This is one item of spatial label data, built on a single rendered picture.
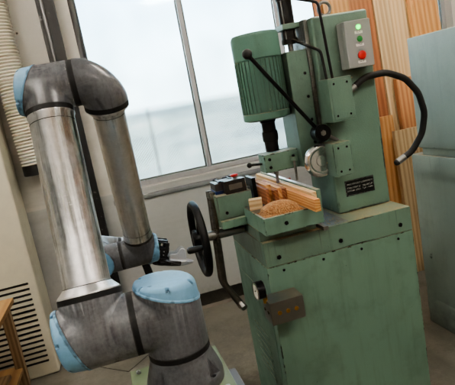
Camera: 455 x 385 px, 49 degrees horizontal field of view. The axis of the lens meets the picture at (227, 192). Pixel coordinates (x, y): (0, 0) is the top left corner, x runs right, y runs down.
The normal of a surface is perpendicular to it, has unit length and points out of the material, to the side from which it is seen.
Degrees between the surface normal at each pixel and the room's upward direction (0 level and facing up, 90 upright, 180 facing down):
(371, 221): 90
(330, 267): 90
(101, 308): 73
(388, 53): 86
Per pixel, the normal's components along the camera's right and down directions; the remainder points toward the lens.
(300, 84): 0.25, 0.14
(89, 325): 0.07, -0.15
